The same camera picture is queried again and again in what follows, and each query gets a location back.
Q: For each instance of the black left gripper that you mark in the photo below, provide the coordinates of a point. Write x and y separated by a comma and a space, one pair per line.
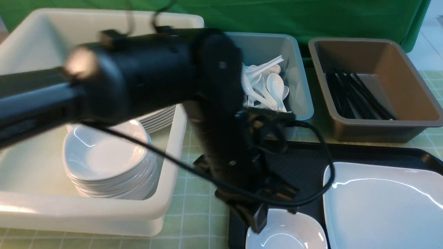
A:
234, 153

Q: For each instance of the white bowl tray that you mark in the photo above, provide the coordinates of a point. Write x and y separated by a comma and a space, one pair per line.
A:
288, 231

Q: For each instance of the white square rice plate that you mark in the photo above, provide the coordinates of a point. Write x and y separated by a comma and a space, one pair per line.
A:
379, 207

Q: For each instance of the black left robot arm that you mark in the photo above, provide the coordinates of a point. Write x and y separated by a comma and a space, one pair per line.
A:
122, 78

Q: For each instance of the green checked tablecloth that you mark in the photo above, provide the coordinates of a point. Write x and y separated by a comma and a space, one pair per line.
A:
194, 218

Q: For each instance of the white spoon top front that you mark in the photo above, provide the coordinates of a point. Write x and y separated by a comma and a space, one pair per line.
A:
250, 92

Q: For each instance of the stack of white square plates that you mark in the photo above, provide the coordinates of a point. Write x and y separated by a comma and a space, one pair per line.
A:
157, 120

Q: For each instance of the teal plastic bin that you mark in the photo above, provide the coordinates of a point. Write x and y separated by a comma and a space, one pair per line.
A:
259, 48

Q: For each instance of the black chopsticks bundle in bin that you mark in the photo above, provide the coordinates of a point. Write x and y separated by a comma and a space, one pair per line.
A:
353, 99

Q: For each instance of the stack of white bowls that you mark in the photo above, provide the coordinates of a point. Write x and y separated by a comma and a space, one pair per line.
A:
106, 166

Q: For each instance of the brown plastic bin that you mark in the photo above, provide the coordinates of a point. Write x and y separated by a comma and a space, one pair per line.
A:
390, 75

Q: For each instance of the large white plastic tub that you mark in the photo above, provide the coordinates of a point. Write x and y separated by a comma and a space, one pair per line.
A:
36, 193

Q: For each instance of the green backdrop cloth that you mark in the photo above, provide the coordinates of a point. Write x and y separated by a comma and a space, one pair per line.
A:
395, 20

